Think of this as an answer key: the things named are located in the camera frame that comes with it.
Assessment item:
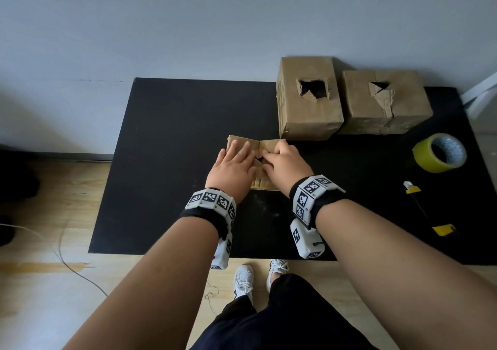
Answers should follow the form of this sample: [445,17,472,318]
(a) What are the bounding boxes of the white sneaker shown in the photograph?
[233,265,255,304]
[266,259,290,293]

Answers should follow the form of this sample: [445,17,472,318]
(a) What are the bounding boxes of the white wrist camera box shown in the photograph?
[290,218,325,259]
[211,232,233,271]

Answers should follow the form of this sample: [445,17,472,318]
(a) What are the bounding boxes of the black marker wristband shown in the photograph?
[179,187,238,241]
[289,174,346,230]

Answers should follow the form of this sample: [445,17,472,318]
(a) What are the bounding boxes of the person's left forearm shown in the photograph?
[62,216,220,350]

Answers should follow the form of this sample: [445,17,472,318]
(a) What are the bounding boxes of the black bag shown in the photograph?
[0,149,39,245]

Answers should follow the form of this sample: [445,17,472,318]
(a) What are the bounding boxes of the white metal shelf frame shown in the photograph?
[460,72,497,121]

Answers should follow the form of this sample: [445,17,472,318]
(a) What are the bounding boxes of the white right sneaker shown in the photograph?
[266,259,290,293]

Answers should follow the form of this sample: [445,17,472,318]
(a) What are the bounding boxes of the person's right forearm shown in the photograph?
[316,199,497,350]

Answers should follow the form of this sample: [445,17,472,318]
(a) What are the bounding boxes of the yellow tape roll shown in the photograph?
[412,132,467,174]

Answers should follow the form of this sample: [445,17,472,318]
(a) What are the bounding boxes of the wide cardboard box torn flap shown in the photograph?
[338,69,433,135]

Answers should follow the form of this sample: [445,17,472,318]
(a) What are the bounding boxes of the thin grey floor cable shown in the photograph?
[0,223,109,298]

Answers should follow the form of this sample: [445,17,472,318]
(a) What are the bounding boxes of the tall cardboard box square hole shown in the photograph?
[276,56,345,141]

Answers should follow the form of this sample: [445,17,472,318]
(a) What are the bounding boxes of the thin black thread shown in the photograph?
[204,282,220,315]

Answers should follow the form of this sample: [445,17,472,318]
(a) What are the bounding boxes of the small cardboard box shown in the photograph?
[226,134,287,191]

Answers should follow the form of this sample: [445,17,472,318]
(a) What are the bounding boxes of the person's right hand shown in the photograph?
[262,139,314,198]

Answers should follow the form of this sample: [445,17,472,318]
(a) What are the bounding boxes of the black yellow utility knife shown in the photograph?
[403,181,457,238]

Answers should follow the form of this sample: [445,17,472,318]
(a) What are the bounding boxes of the white left sneaker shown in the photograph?
[233,265,255,304]

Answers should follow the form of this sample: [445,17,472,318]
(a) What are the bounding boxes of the person's left hand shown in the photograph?
[204,140,258,205]

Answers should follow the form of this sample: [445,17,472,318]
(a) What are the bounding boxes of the black shorts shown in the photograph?
[189,274,379,350]

